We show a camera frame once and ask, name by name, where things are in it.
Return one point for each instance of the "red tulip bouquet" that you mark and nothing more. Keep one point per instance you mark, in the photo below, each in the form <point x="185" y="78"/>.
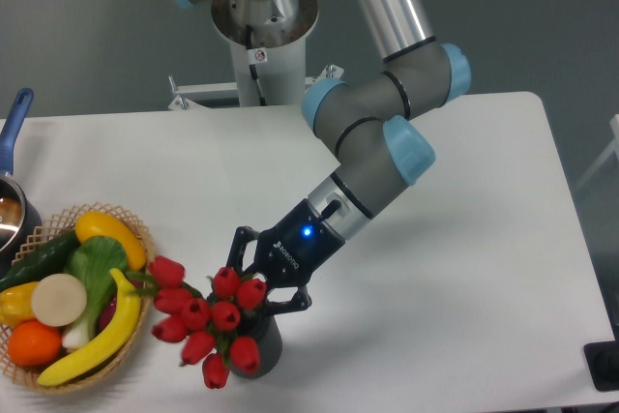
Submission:
<point x="187" y="312"/>

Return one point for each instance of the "white frame at right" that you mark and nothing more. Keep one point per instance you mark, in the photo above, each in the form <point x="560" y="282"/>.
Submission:
<point x="610" y="151"/>

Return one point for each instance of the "beige round disc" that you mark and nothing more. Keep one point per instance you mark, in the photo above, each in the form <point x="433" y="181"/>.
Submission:
<point x="58" y="300"/>

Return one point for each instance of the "green bok choy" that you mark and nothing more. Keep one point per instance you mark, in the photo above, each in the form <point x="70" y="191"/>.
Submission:
<point x="90" y="263"/>

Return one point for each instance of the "dark grey ribbed vase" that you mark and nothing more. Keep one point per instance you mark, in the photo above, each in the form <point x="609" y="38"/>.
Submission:
<point x="263" y="345"/>

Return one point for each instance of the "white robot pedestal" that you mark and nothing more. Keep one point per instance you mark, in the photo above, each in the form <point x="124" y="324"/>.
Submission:
<point x="267" y="43"/>

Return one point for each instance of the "black device at edge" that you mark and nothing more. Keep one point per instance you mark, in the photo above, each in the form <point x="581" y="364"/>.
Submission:
<point x="602" y="361"/>

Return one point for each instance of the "green cucumber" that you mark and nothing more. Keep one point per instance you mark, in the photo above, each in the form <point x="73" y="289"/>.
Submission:
<point x="49" y="258"/>

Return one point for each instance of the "blue handled saucepan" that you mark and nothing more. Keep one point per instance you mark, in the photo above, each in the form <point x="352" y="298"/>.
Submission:
<point x="19" y="217"/>

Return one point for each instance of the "dark red vegetable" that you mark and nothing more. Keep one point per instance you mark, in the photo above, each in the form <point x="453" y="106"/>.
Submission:
<point x="109" y="309"/>

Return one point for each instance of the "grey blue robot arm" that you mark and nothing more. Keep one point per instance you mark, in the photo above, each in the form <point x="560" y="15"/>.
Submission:
<point x="367" y="128"/>

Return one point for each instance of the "orange fruit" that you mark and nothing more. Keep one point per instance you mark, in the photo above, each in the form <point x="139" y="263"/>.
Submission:
<point x="33" y="344"/>

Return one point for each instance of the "woven wicker basket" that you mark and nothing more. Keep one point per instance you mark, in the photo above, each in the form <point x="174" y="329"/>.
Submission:
<point x="51" y="228"/>

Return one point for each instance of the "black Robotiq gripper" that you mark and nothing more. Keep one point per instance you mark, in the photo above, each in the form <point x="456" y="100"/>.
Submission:
<point x="287" y="254"/>

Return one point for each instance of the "yellow bell pepper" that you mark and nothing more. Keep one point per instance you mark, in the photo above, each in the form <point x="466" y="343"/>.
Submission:
<point x="16" y="304"/>

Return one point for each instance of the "yellow banana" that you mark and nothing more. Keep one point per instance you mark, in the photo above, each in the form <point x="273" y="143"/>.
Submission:
<point x="103" y="346"/>

